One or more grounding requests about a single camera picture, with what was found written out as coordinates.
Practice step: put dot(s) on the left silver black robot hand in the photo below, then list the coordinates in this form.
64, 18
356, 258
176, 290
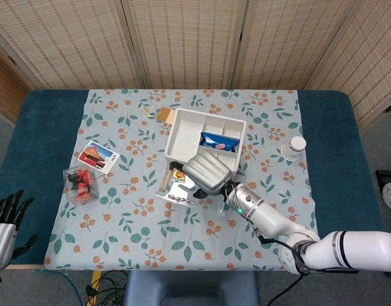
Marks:
2, 245

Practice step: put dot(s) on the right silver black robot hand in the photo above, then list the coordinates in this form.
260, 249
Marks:
208, 173

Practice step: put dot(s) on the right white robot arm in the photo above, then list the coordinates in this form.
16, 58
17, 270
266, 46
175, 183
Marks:
342, 252

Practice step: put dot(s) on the white top clear drawer organizer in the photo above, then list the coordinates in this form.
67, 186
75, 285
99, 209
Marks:
184, 134

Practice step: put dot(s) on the yellow snack packet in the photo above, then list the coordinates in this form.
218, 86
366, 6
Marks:
178, 176

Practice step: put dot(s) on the blue snack packet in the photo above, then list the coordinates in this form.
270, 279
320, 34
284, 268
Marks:
219, 141

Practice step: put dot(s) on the wooden pencil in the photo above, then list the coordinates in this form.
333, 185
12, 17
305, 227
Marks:
165, 181

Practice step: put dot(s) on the small brown wooden block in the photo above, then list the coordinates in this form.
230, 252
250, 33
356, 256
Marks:
163, 114

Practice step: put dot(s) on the floral orange berry tablecloth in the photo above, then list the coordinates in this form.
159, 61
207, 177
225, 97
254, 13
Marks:
151, 229

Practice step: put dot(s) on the small yellow ribbon clip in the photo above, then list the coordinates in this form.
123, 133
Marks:
148, 111

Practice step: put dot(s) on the small white bottle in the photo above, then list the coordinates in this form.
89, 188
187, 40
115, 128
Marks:
294, 148

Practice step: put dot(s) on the clear box of red toys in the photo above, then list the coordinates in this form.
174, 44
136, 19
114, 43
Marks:
81, 185

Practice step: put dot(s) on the temple picture postcard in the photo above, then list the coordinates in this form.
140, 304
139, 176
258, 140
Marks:
98, 157

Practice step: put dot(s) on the blue chair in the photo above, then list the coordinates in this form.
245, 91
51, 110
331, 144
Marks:
192, 287

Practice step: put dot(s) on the woven folding screen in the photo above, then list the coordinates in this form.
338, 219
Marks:
182, 41

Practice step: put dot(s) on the black floor stand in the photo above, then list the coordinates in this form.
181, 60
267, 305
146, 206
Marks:
385, 177

